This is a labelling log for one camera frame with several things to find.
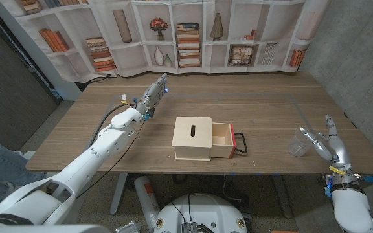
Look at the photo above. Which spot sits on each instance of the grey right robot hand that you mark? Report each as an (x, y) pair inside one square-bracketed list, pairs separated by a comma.
[(340, 155)]

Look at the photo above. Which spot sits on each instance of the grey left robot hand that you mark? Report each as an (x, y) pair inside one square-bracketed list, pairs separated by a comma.
[(152, 97)]

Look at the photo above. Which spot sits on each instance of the clear plastic measuring cup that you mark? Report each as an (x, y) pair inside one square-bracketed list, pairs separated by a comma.
[(296, 149)]

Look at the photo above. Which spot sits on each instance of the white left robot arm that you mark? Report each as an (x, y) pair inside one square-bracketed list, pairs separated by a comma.
[(99, 152)]

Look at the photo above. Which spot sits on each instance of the wooden drawer with red front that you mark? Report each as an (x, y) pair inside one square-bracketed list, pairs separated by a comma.
[(220, 150)]

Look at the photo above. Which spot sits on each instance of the printed bookshelf backdrop cloth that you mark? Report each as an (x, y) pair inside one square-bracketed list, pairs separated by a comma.
[(125, 58)]

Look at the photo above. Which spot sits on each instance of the wooden box with slot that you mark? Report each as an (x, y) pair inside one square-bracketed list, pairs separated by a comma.
[(186, 142)]

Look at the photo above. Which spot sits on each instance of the white cylinder with orange label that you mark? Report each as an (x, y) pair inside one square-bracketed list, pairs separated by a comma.
[(146, 197)]

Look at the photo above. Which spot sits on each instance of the white robot torso base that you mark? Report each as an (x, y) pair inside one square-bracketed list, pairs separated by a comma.
[(206, 210)]

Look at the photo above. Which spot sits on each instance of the silver finned heat sink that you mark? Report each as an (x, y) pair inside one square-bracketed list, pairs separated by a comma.
[(189, 227)]

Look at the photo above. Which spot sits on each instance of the dark door panel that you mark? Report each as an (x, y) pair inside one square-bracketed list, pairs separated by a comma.
[(11, 97)]

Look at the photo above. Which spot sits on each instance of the grey metal bracket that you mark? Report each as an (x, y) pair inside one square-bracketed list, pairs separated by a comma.
[(128, 228)]

